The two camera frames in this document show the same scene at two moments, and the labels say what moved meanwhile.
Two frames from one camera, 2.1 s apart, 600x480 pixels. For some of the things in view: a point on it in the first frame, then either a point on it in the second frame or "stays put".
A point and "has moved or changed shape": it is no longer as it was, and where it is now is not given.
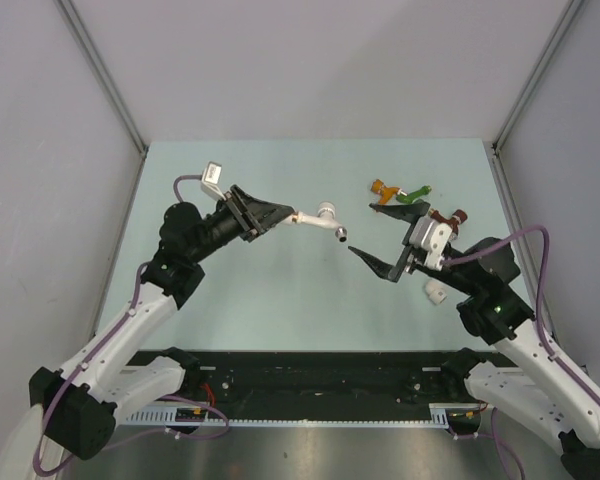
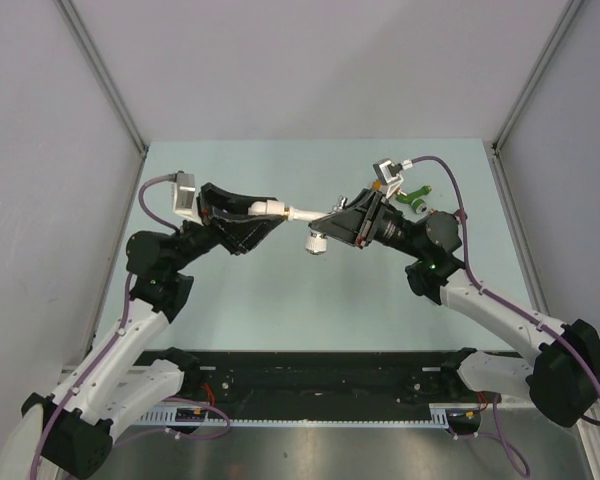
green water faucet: x=424 y=190 stays put
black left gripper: x=252 y=216 to x=235 y=229
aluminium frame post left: x=87 y=47 stays put
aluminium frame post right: x=570 y=10 stays put
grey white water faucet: x=325 y=218 has moved or changed shape
